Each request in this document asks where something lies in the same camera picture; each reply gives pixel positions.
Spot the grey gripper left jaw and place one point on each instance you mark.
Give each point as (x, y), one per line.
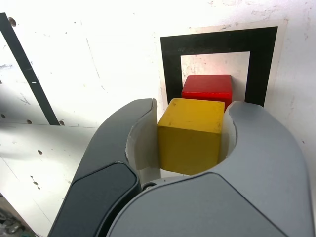
(103, 160)

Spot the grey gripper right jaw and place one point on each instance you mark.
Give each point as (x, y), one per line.
(259, 172)

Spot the yellow cube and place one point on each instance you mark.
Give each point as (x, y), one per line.
(190, 138)

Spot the red cube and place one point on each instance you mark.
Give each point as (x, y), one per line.
(207, 85)

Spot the black tape square outline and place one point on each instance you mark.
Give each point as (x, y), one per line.
(217, 39)

